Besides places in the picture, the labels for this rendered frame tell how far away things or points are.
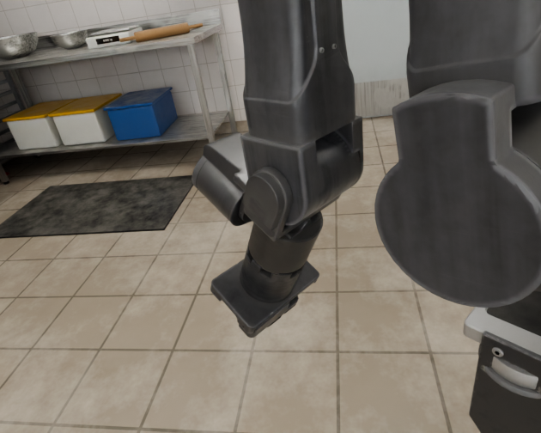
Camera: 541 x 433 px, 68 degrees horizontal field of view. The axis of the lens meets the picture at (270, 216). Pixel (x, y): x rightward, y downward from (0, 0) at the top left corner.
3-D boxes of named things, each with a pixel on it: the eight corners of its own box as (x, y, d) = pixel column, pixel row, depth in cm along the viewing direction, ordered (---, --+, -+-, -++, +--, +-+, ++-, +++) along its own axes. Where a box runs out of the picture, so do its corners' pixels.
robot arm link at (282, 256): (294, 246, 30) (340, 213, 34) (235, 190, 33) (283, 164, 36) (276, 290, 36) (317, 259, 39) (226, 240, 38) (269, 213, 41)
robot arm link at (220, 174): (284, 196, 26) (362, 149, 30) (177, 99, 30) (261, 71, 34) (253, 289, 35) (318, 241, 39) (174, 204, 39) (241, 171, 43)
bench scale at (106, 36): (88, 50, 271) (83, 35, 267) (106, 43, 299) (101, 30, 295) (130, 43, 269) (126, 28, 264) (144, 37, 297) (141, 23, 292)
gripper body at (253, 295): (207, 290, 41) (213, 250, 36) (276, 244, 47) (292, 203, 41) (248, 338, 39) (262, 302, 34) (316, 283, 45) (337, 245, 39)
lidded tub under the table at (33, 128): (16, 151, 320) (1, 119, 307) (52, 131, 358) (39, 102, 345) (57, 148, 312) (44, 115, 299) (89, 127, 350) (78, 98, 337)
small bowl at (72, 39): (47, 53, 294) (41, 38, 289) (68, 47, 317) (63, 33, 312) (80, 48, 289) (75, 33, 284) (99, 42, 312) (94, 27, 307)
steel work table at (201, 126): (-4, 186, 324) (-73, 58, 274) (50, 152, 384) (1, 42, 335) (222, 168, 288) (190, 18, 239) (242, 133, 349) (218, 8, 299)
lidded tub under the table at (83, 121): (61, 147, 312) (47, 114, 299) (91, 127, 350) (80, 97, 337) (106, 143, 305) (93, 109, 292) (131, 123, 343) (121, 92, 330)
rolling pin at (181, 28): (121, 45, 260) (118, 35, 257) (120, 45, 265) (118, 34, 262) (204, 30, 274) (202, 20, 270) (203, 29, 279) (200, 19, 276)
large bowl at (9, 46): (-24, 66, 288) (-34, 44, 281) (13, 56, 321) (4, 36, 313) (23, 59, 281) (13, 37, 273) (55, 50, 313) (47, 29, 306)
